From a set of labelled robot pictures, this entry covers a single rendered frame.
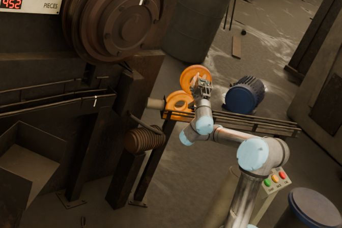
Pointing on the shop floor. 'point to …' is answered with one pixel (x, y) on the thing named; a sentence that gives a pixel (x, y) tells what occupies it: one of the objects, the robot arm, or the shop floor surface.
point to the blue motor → (245, 95)
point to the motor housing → (131, 163)
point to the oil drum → (196, 17)
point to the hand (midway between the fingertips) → (197, 77)
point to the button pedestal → (267, 195)
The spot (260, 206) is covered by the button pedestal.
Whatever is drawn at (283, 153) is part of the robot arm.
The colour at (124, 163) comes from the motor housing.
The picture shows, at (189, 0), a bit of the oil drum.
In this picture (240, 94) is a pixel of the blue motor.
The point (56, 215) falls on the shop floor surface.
